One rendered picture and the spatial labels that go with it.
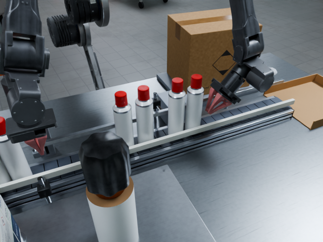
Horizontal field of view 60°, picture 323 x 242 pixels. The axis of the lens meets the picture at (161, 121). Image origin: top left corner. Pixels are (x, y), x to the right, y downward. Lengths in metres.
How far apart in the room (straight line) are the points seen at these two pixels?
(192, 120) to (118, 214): 0.45
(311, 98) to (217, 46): 0.48
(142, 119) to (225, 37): 0.48
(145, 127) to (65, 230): 0.34
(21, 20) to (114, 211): 0.38
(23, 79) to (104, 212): 0.28
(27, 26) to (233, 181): 0.66
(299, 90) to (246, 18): 0.61
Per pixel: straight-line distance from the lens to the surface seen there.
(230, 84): 0.90
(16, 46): 0.59
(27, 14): 0.60
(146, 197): 0.76
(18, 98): 0.55
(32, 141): 0.67
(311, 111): 1.26
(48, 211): 0.78
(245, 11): 0.85
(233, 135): 1.01
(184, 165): 0.90
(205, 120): 1.00
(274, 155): 1.00
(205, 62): 1.11
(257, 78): 0.87
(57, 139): 0.84
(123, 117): 0.77
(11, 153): 0.79
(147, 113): 0.79
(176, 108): 0.83
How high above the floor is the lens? 1.48
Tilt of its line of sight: 38 degrees down
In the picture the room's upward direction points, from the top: straight up
